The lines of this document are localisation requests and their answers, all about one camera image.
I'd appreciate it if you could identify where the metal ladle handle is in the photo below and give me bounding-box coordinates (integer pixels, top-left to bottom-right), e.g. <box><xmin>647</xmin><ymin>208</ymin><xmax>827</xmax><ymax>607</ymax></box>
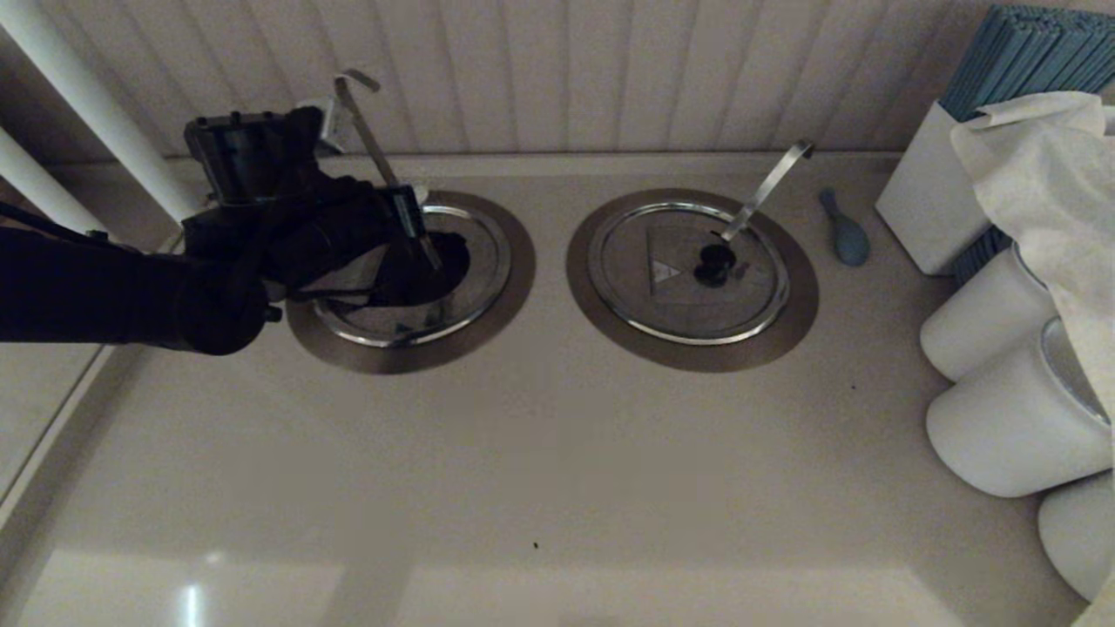
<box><xmin>334</xmin><ymin>70</ymin><xmax>445</xmax><ymax>271</ymax></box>
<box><xmin>721</xmin><ymin>140</ymin><xmax>815</xmax><ymax>243</ymax></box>

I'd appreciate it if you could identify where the steel pot lid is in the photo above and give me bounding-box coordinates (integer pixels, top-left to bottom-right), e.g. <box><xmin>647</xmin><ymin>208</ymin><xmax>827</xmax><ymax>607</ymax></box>
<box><xmin>588</xmin><ymin>202</ymin><xmax>791</xmax><ymax>346</ymax></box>
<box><xmin>312</xmin><ymin>205</ymin><xmax>513</xmax><ymax>349</ymax></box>

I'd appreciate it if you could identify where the blue plastic spoon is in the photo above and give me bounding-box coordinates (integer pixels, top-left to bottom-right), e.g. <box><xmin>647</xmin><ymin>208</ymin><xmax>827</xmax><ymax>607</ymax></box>
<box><xmin>818</xmin><ymin>188</ymin><xmax>871</xmax><ymax>267</ymax></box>

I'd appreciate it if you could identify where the brown round pot flange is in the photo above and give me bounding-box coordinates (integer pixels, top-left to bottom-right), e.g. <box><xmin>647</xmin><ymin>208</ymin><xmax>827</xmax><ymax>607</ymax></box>
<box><xmin>286</xmin><ymin>191</ymin><xmax>537</xmax><ymax>375</ymax></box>
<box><xmin>566</xmin><ymin>188</ymin><xmax>820</xmax><ymax>374</ymax></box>

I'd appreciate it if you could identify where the thick white pole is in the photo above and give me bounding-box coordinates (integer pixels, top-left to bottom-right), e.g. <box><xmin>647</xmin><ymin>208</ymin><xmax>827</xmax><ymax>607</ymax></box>
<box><xmin>0</xmin><ymin>0</ymin><xmax>206</xmax><ymax>223</ymax></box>

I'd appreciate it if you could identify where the thin white pole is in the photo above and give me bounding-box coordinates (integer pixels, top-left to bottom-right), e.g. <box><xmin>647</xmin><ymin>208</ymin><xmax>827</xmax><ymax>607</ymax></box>
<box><xmin>0</xmin><ymin>126</ymin><xmax>110</xmax><ymax>236</ymax></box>

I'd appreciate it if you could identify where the white rectangular holder box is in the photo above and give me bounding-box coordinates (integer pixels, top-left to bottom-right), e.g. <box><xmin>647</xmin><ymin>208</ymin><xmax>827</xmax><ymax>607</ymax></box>
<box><xmin>875</xmin><ymin>101</ymin><xmax>1011</xmax><ymax>276</ymax></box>

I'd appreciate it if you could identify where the white paper cup stack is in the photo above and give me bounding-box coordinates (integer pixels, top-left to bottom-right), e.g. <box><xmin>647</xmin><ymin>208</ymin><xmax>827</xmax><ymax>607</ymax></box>
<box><xmin>925</xmin><ymin>318</ymin><xmax>1112</xmax><ymax>498</ymax></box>
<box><xmin>1037</xmin><ymin>470</ymin><xmax>1115</xmax><ymax>602</ymax></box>
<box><xmin>919</xmin><ymin>246</ymin><xmax>1059</xmax><ymax>382</ymax></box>

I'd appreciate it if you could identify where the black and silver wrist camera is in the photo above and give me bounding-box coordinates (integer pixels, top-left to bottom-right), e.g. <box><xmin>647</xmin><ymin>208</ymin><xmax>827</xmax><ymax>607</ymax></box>
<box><xmin>183</xmin><ymin>100</ymin><xmax>341</xmax><ymax>210</ymax></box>

